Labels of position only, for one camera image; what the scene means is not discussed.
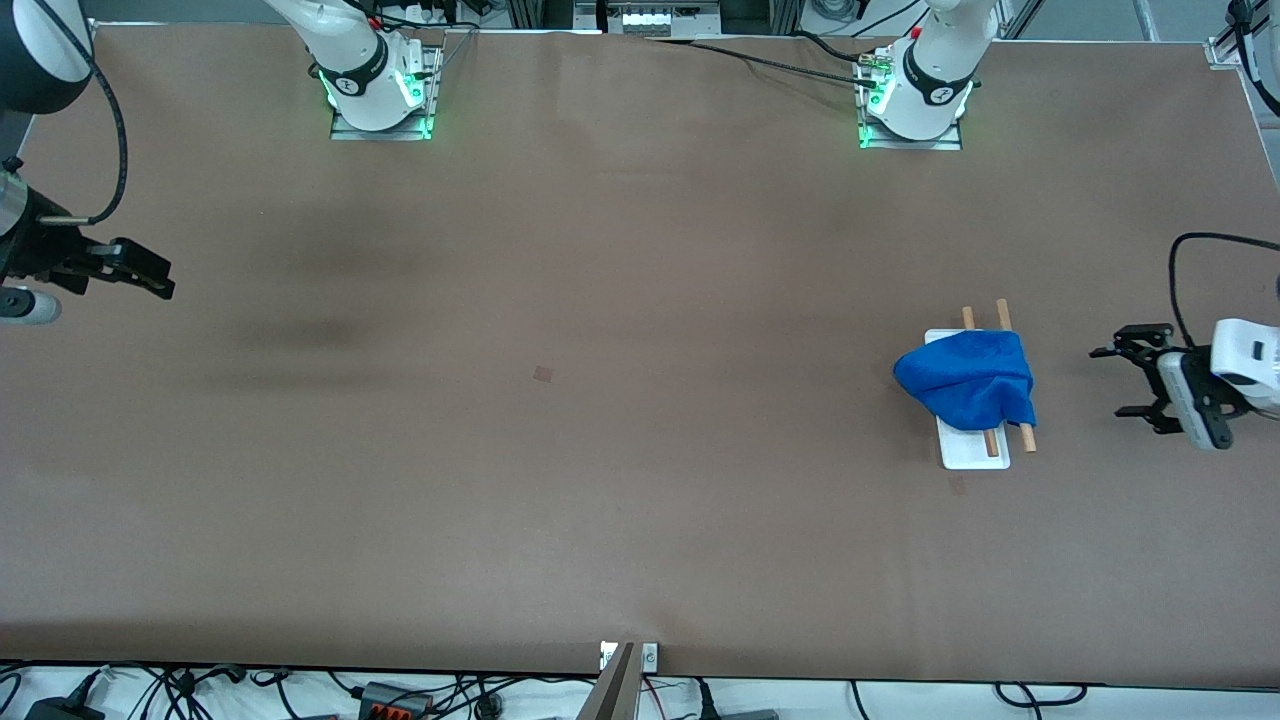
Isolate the blue microfibre towel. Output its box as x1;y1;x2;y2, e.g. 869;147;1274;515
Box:
893;330;1038;433

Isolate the white rack with wooden rods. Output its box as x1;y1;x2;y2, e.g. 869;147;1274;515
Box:
924;298;1038;471

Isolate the black power adapter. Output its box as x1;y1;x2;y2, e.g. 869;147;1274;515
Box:
25;697;106;720

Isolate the connector block with orange levers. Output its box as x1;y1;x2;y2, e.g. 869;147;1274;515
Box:
358;682;433;720

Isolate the grey power strip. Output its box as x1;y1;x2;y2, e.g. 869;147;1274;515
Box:
607;2;723;39

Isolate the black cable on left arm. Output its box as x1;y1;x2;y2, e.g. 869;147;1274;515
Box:
1168;0;1280;349

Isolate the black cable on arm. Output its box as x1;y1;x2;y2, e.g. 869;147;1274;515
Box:
38;20;131;226
1168;0;1280;349

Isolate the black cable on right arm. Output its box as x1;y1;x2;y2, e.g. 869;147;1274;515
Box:
38;20;131;226

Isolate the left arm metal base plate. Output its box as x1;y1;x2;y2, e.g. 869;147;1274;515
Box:
857;48;966;152

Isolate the looped black floor cable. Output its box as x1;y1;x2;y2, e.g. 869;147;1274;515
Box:
993;682;1088;708

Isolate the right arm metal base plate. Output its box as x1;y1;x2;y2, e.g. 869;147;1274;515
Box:
330;40;442;141

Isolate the short black table cable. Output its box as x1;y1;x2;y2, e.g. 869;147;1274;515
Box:
795;32;877;64

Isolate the long black table cable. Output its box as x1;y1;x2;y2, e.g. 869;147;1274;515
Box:
645;38;881;91

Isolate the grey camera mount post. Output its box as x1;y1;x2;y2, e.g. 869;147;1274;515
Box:
578;643;637;720

